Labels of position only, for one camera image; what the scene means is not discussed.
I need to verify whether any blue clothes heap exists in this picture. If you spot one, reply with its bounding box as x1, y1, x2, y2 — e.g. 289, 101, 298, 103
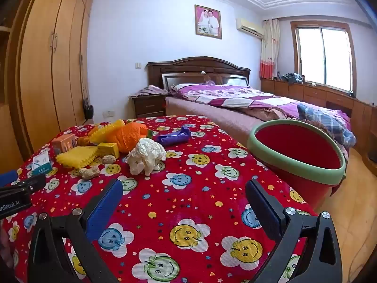
281, 72, 304, 83

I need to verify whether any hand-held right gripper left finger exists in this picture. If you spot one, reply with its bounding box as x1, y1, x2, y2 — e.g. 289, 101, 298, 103
28, 179, 124, 283

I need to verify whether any wooden framed window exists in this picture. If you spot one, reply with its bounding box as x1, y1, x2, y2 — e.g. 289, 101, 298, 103
290, 21, 358, 93

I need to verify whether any yellow foam net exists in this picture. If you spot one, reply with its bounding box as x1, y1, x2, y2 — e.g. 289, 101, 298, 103
89, 119, 126, 146
56, 146, 99, 168

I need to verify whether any orange carton box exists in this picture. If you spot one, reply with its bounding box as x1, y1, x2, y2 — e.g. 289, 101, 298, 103
52, 133, 78, 155

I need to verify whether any white and teal box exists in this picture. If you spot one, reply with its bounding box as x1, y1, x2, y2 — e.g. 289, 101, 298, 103
32, 153, 53, 177

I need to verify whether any dark wooden headboard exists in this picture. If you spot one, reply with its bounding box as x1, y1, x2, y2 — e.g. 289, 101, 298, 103
147, 57, 251, 90

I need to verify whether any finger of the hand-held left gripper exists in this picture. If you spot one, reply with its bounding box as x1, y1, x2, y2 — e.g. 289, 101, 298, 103
0, 170, 19, 187
0, 175, 47, 198

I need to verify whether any pink clothes pile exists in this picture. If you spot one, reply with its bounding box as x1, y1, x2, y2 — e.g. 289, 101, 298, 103
136, 85, 170, 96

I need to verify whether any dark wooden nightstand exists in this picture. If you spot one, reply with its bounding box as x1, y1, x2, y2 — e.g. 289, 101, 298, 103
129, 94, 167, 118

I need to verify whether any white and red curtain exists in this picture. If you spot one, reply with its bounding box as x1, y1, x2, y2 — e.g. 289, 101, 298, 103
260, 19, 280, 79

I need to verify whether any white air conditioner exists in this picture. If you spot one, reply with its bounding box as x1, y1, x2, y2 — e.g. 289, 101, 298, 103
236, 18, 265, 39

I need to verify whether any purple plastic wrapper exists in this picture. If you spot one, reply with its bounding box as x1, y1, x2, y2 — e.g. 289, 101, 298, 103
155, 126, 192, 146

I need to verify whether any wooden wardrobe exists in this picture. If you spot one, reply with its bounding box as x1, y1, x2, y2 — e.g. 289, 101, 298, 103
0, 0, 95, 166

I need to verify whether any red bucket with green rim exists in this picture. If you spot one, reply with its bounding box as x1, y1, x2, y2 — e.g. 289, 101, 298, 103
247, 120, 346, 210

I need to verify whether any small yellow carton box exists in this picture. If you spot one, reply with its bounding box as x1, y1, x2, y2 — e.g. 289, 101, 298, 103
97, 143, 120, 158

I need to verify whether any red smiley flower tablecloth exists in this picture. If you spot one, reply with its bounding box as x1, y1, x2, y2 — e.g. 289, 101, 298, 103
0, 115, 319, 283

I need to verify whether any bed with pink sheet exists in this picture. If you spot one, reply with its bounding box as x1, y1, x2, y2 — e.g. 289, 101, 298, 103
165, 84, 354, 154

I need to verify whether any low wooden cabinet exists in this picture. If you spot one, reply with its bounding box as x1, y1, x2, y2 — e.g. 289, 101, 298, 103
261, 78, 377, 166

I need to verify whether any blue plaid cloth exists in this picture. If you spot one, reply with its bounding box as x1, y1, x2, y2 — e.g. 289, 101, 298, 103
297, 103, 357, 148

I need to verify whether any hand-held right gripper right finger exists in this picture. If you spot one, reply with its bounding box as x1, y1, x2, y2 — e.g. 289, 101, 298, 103
244, 179, 344, 283

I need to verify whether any crumpled white tissue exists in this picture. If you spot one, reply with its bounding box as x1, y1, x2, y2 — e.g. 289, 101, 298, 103
126, 138, 167, 176

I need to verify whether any purple patchwork quilt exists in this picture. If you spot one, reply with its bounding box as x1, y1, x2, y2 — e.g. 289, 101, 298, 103
169, 83, 351, 121

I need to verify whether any orange foam net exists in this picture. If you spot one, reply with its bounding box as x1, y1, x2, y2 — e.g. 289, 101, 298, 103
115, 123, 148, 153

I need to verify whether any framed wall photo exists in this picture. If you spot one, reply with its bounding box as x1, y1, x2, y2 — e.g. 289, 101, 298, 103
194, 4, 222, 39

